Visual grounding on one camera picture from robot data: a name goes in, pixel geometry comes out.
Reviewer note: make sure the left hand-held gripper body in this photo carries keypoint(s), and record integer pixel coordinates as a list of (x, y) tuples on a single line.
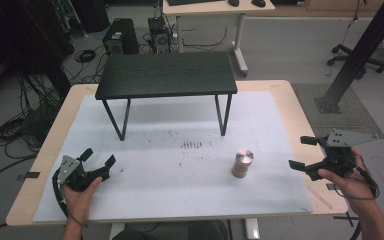
[(76, 175)]

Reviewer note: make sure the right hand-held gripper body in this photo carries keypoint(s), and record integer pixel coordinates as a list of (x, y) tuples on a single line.
[(338, 160)]

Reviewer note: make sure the brown jar with metal lid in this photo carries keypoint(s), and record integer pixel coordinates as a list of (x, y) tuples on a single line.
[(242, 163)]

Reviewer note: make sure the black desktop shelf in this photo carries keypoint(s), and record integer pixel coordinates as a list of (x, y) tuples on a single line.
[(166, 73)]

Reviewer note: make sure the person's left hand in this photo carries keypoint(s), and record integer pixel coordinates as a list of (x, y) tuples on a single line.
[(78, 203)]

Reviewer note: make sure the person's right hand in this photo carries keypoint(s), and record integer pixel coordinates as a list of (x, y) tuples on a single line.
[(353, 188)]

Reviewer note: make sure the black tape strip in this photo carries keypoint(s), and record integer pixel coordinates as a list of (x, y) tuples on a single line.
[(30, 175), (330, 186)]

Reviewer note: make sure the grey floor mat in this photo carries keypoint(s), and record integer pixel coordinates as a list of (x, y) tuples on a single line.
[(350, 123)]

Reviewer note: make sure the black tape cross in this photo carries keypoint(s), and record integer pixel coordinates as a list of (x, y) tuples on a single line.
[(346, 218)]

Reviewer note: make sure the white table mat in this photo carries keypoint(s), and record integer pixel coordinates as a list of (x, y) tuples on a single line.
[(180, 193)]

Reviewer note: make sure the black office chair base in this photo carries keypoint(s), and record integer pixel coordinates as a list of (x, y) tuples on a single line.
[(375, 61)]

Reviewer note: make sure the black computer tower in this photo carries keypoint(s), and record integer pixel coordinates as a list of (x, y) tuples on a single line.
[(120, 36)]

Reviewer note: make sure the open computer tower with fan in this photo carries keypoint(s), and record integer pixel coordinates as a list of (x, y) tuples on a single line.
[(159, 35)]

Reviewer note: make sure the black computer mouse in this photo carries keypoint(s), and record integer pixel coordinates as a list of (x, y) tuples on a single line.
[(233, 2), (258, 3)]

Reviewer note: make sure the light wooden desk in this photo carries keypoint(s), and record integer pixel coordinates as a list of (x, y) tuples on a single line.
[(213, 10)]

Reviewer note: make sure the black keyboard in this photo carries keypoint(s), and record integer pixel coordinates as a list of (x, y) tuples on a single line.
[(193, 2)]

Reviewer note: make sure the black metal post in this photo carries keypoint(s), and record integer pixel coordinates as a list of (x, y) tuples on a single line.
[(360, 50)]

